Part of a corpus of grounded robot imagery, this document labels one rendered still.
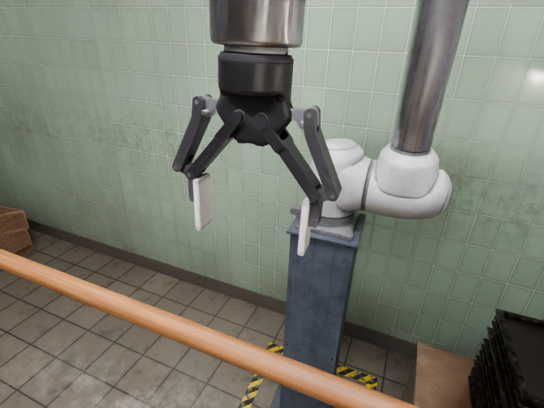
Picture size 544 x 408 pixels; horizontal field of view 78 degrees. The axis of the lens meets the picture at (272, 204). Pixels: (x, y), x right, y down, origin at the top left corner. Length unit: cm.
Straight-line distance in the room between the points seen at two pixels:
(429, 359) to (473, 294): 59
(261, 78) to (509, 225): 146
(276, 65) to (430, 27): 57
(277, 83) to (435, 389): 111
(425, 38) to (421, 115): 17
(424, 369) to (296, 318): 44
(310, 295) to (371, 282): 73
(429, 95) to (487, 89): 64
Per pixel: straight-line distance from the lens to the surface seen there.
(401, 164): 92
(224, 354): 45
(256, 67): 33
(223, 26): 33
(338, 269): 109
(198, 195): 42
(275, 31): 32
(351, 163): 97
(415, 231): 168
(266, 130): 35
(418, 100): 89
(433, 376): 132
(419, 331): 202
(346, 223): 106
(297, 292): 119
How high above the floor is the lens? 154
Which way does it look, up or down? 27 degrees down
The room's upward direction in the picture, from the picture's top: 2 degrees clockwise
